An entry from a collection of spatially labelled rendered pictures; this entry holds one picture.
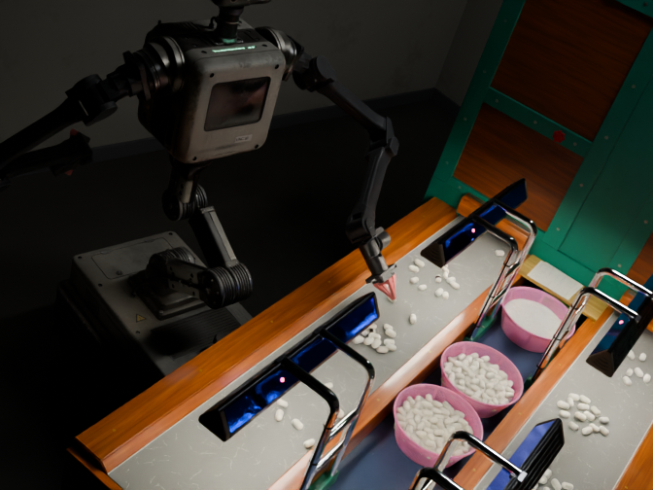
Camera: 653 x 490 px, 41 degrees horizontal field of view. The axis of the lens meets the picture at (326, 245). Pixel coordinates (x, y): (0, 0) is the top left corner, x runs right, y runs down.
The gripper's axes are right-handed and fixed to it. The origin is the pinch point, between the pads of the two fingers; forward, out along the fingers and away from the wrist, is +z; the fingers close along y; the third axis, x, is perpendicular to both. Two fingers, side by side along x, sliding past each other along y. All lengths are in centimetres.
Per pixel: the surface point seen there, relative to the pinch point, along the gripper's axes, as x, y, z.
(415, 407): -10.4, -25.5, 27.0
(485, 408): -20.1, -8.5, 38.8
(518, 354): -13, 31, 40
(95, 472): 18, -107, -7
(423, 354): -6.6, -7.1, 18.2
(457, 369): -11.6, -1.5, 27.6
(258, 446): 4, -71, 10
